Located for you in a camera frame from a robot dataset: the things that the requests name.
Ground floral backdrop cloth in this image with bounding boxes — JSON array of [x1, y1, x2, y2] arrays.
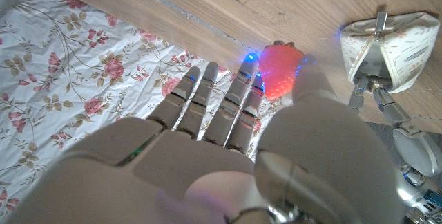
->
[[0, 0, 294, 218]]

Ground cream floral pen bag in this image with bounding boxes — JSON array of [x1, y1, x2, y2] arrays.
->
[[340, 11, 441, 95]]

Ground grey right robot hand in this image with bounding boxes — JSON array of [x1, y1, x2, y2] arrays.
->
[[6, 53, 405, 224]]

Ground red strawberry ball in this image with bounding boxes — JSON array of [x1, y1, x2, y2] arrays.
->
[[258, 40, 305, 101]]

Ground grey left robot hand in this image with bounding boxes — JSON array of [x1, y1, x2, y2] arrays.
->
[[347, 77, 442, 224]]

